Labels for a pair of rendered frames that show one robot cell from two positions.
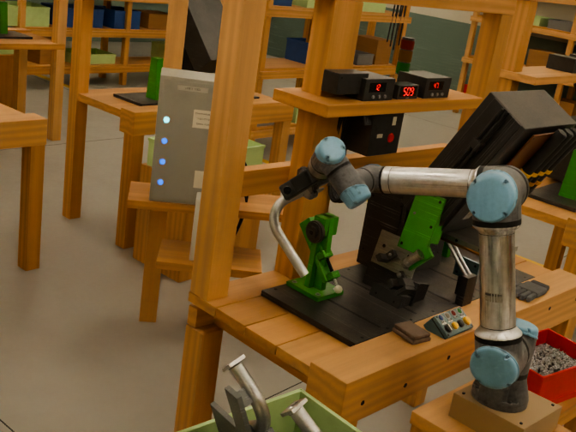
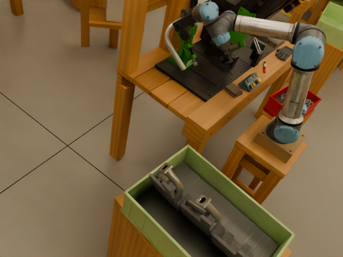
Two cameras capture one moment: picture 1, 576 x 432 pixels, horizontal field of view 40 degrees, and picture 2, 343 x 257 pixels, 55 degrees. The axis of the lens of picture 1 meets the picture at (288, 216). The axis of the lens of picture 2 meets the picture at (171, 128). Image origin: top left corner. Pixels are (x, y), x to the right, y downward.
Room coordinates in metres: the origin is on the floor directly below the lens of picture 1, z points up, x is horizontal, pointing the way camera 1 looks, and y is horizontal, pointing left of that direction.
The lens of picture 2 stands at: (0.74, 0.27, 2.15)
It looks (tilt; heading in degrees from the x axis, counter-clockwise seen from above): 46 degrees down; 346
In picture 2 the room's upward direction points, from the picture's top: 16 degrees clockwise
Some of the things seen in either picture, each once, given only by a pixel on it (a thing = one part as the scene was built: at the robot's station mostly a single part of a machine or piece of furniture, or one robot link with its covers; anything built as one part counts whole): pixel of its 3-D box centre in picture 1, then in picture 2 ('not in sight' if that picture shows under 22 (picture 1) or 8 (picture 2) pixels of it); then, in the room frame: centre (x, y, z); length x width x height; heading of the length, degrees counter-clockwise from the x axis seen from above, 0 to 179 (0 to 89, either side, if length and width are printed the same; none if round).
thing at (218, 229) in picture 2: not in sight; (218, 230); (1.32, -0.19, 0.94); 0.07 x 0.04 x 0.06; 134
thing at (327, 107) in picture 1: (386, 99); not in sight; (2.87, -0.29, 1.52); 0.90 x 0.25 x 0.04; 137
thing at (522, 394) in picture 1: (502, 381); (282, 127); (1.92, -0.64, 0.97); 0.15 x 0.15 x 0.10
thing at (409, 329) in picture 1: (411, 332); (233, 90); (2.26, -0.44, 0.91); 0.10 x 0.08 x 0.03; 37
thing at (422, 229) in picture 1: (427, 221); (243, 25); (2.60, -0.47, 1.17); 0.13 x 0.12 x 0.20; 137
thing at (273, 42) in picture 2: (457, 234); (255, 28); (2.69, -0.60, 1.11); 0.39 x 0.16 x 0.03; 47
